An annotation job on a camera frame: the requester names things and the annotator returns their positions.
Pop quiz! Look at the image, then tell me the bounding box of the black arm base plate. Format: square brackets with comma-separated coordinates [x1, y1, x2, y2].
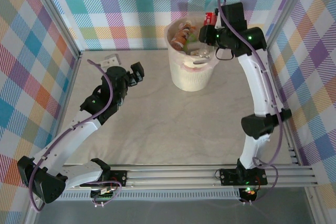
[79, 169, 129, 187]
[219, 167, 268, 186]

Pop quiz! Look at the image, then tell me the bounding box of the white ribbed plastic bin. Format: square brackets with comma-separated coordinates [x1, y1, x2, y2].
[164, 17, 221, 92]

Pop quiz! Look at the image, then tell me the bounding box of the grey slotted cable duct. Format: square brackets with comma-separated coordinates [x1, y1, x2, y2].
[41, 191, 241, 201]

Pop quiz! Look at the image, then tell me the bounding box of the aluminium frame post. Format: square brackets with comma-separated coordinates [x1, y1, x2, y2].
[27, 0, 82, 61]
[261, 0, 315, 52]

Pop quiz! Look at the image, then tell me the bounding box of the small electronics board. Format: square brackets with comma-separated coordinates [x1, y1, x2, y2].
[240, 186, 260, 201]
[90, 186, 118, 200]

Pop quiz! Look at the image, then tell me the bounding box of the wide aluminium base rail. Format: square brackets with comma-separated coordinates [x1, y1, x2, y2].
[28, 163, 318, 190]

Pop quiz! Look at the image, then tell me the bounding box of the aluminium side rail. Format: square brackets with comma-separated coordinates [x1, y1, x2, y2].
[25, 50, 83, 224]
[261, 47, 320, 183]

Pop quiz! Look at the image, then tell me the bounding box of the red label red cap bottle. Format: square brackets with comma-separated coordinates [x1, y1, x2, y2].
[196, 0, 224, 61]

